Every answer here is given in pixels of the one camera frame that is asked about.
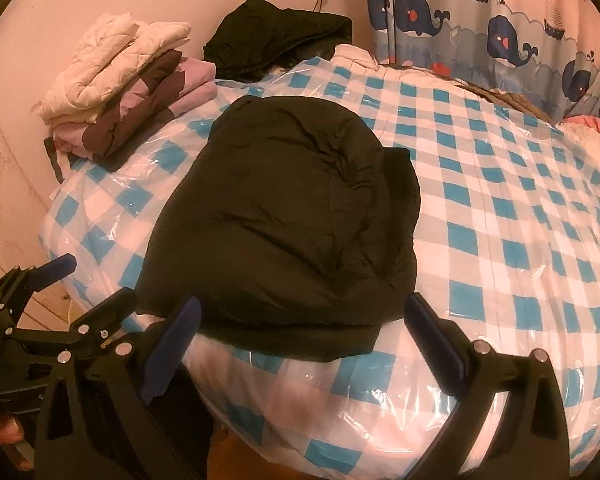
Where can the black garment by wall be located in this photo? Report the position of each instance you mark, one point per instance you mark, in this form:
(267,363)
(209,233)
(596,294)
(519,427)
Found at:
(258,36)

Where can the black puffer jacket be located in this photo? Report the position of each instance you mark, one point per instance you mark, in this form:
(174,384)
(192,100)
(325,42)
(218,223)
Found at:
(294,229)

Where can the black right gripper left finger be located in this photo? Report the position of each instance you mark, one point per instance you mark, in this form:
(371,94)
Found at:
(131,413)

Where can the whale pattern curtain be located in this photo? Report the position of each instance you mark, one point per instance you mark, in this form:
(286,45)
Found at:
(546,50)

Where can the brown plush toy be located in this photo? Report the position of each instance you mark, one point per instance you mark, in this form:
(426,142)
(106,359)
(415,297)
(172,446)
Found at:
(515,101)

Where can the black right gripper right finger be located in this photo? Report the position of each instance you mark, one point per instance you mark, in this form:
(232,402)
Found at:
(507,422)

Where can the pink pillow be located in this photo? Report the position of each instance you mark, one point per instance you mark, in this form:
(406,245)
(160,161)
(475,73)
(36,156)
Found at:
(585,129)

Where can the cream quilted folded jacket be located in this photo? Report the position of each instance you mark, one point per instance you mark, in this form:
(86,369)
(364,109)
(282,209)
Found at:
(108,56)

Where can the pink brown folded jacket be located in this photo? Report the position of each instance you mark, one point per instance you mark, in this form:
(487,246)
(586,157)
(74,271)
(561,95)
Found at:
(165,89)

